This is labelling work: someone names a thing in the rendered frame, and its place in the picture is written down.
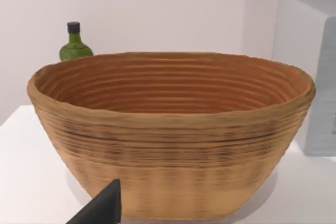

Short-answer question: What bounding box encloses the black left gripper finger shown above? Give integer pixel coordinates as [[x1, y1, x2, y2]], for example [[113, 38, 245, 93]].
[[66, 178, 122, 224]]

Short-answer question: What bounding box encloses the woven wooden basket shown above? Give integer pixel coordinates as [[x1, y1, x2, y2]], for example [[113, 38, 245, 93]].
[[27, 51, 316, 220]]

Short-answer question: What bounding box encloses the green bottle with black cap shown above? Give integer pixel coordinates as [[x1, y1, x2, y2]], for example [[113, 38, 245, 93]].
[[59, 21, 95, 62]]

